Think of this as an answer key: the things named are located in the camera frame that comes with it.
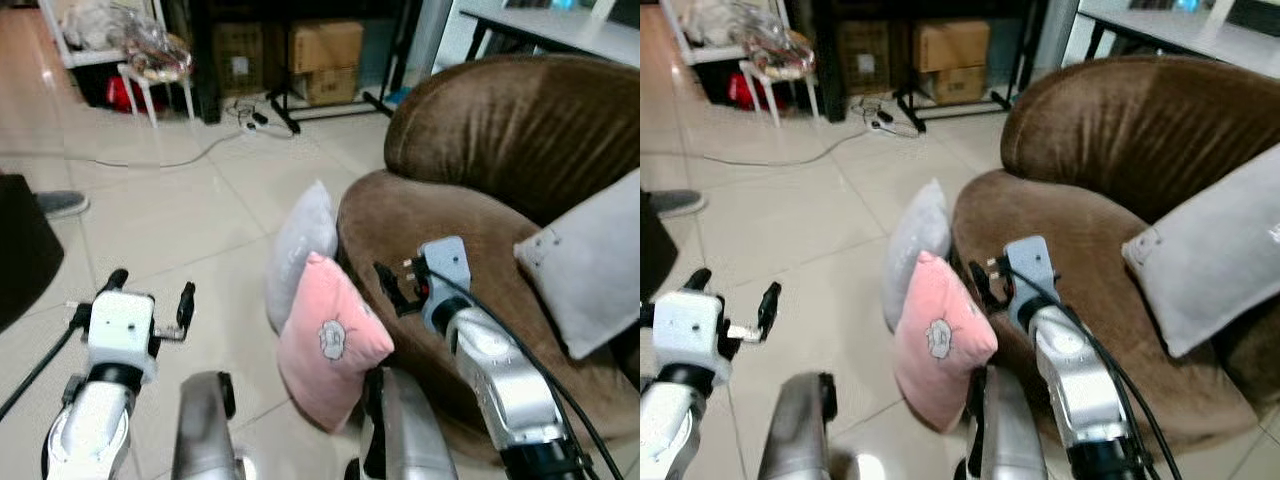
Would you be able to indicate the blue mat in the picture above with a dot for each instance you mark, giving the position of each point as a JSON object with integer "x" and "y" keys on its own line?
{"x": 397, "y": 97}

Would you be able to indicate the plain grey pillow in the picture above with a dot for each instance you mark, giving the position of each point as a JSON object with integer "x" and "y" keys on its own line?
{"x": 915, "y": 240}
{"x": 300, "y": 250}

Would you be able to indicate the black object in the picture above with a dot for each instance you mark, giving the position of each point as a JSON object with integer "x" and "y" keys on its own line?
{"x": 25, "y": 250}
{"x": 650, "y": 250}

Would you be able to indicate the pink pillow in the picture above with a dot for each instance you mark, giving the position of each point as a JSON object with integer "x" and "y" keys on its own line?
{"x": 930, "y": 370}
{"x": 320, "y": 370}

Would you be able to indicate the red bag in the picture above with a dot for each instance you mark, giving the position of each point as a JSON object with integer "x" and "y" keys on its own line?
{"x": 122, "y": 95}
{"x": 745, "y": 92}

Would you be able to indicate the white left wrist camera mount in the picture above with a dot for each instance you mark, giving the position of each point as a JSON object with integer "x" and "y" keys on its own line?
{"x": 690, "y": 335}
{"x": 120, "y": 330}

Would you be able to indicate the grey lettered pillow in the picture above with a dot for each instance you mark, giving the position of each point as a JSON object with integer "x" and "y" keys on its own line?
{"x": 590, "y": 270}
{"x": 1200, "y": 260}

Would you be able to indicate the grey shoe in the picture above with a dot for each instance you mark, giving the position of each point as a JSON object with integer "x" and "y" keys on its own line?
{"x": 678, "y": 203}
{"x": 62, "y": 205}

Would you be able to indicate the white stool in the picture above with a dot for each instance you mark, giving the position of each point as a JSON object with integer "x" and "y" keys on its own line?
{"x": 775, "y": 98}
{"x": 150, "y": 95}

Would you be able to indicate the white table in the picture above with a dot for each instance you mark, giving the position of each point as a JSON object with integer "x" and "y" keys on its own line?
{"x": 560, "y": 25}
{"x": 1180, "y": 30}

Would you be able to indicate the small light cardboard box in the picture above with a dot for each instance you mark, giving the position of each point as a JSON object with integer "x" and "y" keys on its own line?
{"x": 330, "y": 88}
{"x": 955, "y": 88}

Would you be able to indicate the black metal rack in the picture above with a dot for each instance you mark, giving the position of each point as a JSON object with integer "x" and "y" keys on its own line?
{"x": 908, "y": 108}
{"x": 280, "y": 108}

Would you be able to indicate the grey right robot leg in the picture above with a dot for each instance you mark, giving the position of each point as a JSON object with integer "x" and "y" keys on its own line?
{"x": 1005, "y": 430}
{"x": 410, "y": 430}

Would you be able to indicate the white shelf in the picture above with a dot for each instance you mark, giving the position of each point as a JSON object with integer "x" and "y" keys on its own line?
{"x": 705, "y": 55}
{"x": 90, "y": 56}

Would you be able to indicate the dark cardboard box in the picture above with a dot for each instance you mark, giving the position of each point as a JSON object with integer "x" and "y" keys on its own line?
{"x": 238, "y": 60}
{"x": 865, "y": 60}

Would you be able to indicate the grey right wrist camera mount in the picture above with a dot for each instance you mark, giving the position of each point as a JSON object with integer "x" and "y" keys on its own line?
{"x": 1032, "y": 265}
{"x": 447, "y": 262}

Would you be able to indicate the brown round sofa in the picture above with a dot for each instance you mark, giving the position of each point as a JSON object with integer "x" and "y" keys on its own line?
{"x": 1130, "y": 130}
{"x": 500, "y": 130}

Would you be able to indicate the power strip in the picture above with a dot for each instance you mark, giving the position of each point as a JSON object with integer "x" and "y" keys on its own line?
{"x": 255, "y": 120}
{"x": 882, "y": 118}

